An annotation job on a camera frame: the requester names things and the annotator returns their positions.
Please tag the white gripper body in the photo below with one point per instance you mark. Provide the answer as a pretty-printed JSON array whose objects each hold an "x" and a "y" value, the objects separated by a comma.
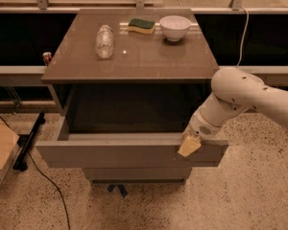
[{"x": 200, "y": 127}]

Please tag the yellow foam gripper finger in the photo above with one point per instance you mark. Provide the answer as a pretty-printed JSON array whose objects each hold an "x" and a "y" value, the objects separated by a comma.
[{"x": 189, "y": 145}]

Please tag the grey top drawer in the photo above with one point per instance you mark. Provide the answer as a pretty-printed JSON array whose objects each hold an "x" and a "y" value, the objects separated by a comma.
[{"x": 117, "y": 130}]

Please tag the grey drawer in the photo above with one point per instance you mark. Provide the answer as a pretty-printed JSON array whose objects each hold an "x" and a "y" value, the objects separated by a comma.
[
  {"x": 117, "y": 130},
  {"x": 124, "y": 174}
]

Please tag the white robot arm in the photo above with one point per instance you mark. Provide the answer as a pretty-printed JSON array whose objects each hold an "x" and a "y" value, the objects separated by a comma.
[{"x": 233, "y": 91}]

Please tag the grey drawer cabinet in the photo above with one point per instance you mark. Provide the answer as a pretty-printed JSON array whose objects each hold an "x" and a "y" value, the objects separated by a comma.
[{"x": 140, "y": 62}]

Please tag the grey bottom drawer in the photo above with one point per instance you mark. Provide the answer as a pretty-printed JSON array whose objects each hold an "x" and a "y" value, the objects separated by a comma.
[{"x": 124, "y": 174}]

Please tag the white bowl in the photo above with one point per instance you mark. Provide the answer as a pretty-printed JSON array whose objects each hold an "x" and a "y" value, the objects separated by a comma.
[{"x": 174, "y": 27}]

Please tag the green yellow sponge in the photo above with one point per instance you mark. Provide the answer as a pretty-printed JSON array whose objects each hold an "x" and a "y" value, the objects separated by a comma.
[{"x": 141, "y": 26}]

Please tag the clear plastic bottle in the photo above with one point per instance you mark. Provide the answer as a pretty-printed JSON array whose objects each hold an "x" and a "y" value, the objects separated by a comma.
[{"x": 104, "y": 42}]

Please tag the red soda can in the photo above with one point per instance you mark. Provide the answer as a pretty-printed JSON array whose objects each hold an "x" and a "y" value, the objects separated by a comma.
[{"x": 47, "y": 57}]

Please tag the black metal leg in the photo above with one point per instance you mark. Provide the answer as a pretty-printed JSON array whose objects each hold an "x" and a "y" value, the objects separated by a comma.
[{"x": 20, "y": 164}]

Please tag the cardboard box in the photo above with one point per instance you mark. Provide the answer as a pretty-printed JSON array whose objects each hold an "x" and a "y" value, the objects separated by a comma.
[{"x": 8, "y": 149}]

